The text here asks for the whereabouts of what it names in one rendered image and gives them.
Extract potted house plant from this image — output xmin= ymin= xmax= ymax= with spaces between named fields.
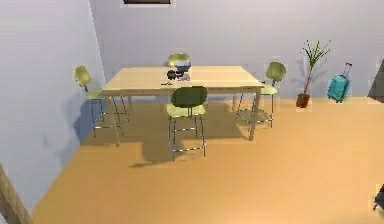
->
xmin=295 ymin=39 xmax=334 ymax=109

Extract brown wooden door frame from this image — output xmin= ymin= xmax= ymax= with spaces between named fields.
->
xmin=0 ymin=162 xmax=34 ymax=224

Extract light wooden dining table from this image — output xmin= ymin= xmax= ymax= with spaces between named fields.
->
xmin=101 ymin=65 xmax=265 ymax=148

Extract dark framed wall picture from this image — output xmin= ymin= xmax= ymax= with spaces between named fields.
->
xmin=122 ymin=0 xmax=172 ymax=5

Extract green chair with metal legs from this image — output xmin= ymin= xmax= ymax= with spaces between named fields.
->
xmin=166 ymin=85 xmax=209 ymax=162
xmin=168 ymin=52 xmax=191 ymax=67
xmin=235 ymin=61 xmax=288 ymax=129
xmin=73 ymin=64 xmax=130 ymax=139

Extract grey bowl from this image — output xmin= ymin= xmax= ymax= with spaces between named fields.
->
xmin=174 ymin=60 xmax=193 ymax=75

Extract teal suitcase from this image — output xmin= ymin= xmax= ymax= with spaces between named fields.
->
xmin=326 ymin=62 xmax=353 ymax=104

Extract dark grey furniture piece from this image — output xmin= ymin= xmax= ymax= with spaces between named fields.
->
xmin=367 ymin=65 xmax=384 ymax=103

